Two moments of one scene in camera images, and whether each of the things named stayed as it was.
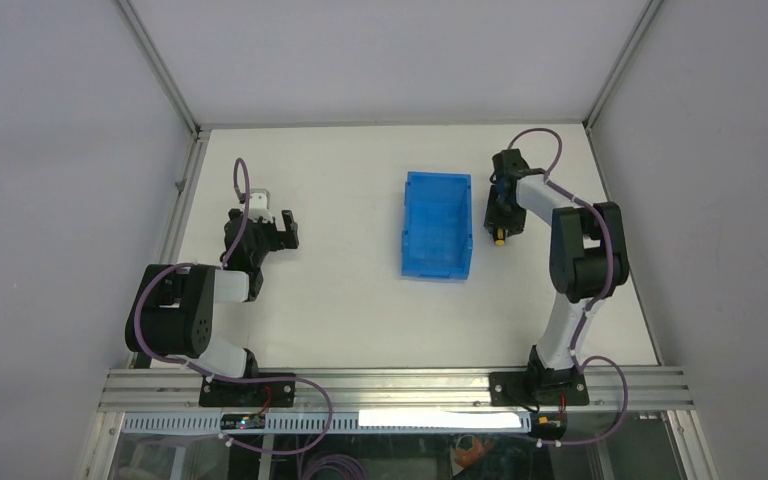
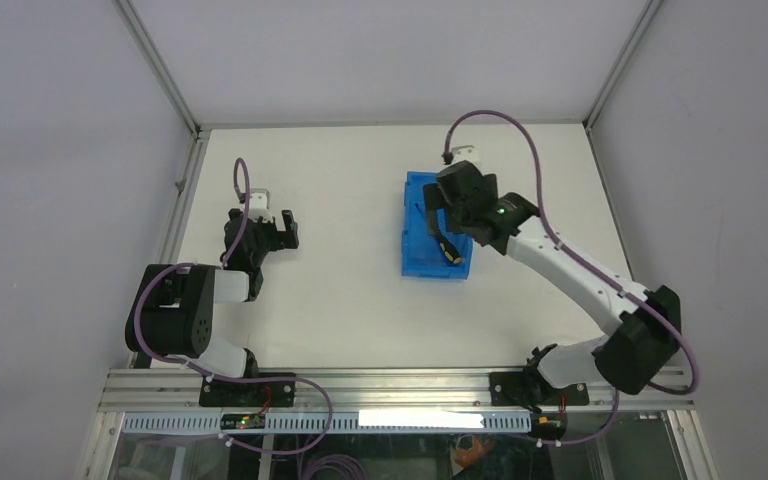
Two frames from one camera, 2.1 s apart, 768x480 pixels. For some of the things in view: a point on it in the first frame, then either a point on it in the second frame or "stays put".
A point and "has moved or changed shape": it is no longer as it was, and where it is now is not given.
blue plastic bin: (437, 226) stays put
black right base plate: (538, 388) stays put
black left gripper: (272, 235) stays put
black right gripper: (502, 220) -> (444, 202)
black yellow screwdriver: (499, 236) has moved or changed shape
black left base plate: (260, 394) stays put
